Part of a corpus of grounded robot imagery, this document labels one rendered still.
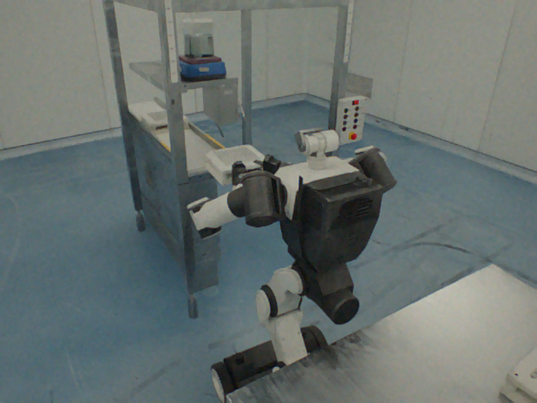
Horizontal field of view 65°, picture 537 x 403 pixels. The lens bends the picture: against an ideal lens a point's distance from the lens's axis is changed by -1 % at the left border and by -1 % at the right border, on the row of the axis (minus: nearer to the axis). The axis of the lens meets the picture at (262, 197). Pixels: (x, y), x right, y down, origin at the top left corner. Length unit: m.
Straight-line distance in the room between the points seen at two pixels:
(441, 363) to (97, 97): 4.81
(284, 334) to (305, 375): 0.71
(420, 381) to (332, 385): 0.24
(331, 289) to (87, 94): 4.43
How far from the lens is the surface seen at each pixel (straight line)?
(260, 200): 1.22
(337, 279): 1.46
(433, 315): 1.48
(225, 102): 2.17
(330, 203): 1.18
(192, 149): 2.47
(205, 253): 2.68
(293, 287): 1.54
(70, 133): 5.50
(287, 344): 1.93
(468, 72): 5.19
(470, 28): 5.17
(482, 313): 1.55
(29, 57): 5.26
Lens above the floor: 1.85
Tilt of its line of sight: 28 degrees down
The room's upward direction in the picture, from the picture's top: 1 degrees clockwise
